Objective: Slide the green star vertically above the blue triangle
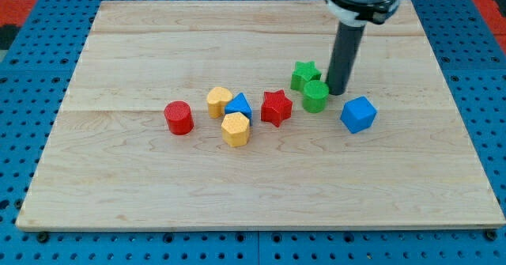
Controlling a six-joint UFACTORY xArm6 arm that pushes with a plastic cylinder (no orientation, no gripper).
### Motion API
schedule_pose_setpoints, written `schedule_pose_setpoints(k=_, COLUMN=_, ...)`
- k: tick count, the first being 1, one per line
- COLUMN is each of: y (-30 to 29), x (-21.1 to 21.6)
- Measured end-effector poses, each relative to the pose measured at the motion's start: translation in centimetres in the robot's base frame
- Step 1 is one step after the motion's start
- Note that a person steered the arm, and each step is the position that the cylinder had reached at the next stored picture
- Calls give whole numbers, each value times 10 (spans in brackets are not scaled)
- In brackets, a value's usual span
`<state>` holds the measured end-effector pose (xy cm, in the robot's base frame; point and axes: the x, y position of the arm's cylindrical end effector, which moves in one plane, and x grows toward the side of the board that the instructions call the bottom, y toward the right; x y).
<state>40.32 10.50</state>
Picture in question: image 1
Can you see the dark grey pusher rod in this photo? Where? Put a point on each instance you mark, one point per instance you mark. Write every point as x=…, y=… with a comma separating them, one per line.
x=342, y=58

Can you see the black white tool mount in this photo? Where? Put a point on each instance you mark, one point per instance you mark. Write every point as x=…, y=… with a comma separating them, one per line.
x=358, y=13

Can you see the green star block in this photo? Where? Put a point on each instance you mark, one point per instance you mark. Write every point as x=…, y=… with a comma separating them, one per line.
x=303, y=73

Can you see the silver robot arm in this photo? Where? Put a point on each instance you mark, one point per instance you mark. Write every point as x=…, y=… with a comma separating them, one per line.
x=353, y=16

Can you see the red star block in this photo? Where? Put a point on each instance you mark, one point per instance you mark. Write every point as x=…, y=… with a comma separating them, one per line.
x=276, y=107

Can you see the blue triangle block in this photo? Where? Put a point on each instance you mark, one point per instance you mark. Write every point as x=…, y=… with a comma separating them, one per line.
x=239, y=104

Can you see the green cylinder block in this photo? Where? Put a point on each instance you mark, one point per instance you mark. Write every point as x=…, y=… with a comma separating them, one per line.
x=315, y=94

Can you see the blue cube block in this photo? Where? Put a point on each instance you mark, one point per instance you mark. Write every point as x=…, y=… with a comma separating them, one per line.
x=358, y=114

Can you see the yellow heart block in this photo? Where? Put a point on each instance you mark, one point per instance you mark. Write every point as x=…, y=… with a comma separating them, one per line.
x=217, y=98

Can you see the yellow hexagon block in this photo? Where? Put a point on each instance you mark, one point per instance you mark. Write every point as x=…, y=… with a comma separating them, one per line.
x=235, y=129

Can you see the wooden board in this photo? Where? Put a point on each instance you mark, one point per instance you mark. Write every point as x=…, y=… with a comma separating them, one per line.
x=111, y=163

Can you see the red cylinder block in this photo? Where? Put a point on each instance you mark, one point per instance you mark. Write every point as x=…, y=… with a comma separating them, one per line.
x=179, y=117

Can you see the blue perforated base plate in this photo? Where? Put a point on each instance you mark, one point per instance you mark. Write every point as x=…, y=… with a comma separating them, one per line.
x=36, y=71

